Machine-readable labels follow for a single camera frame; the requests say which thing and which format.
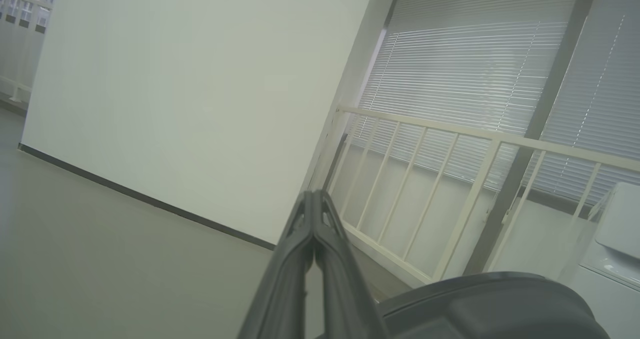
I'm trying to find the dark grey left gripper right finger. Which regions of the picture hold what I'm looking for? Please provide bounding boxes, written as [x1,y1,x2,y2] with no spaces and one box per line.
[313,190,392,339]

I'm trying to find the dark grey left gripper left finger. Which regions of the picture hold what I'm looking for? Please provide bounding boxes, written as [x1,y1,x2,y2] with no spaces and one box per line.
[237,190,316,339]

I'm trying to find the dark grey round washer door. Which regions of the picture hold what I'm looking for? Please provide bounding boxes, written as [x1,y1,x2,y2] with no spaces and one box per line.
[376,271,612,339]

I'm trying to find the white front-load washing machine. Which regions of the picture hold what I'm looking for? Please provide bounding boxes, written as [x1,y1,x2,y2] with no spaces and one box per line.
[556,181,640,339]

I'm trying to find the white metal railing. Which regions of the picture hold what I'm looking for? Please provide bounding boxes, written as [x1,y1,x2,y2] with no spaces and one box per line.
[320,105,640,288]

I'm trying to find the white slatted window blind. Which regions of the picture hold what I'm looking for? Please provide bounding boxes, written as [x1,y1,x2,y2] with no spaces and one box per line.
[356,0,584,191]
[520,0,640,206]

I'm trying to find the dark window frame pillar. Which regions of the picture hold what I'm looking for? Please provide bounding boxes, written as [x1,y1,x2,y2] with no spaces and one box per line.
[462,0,602,276]

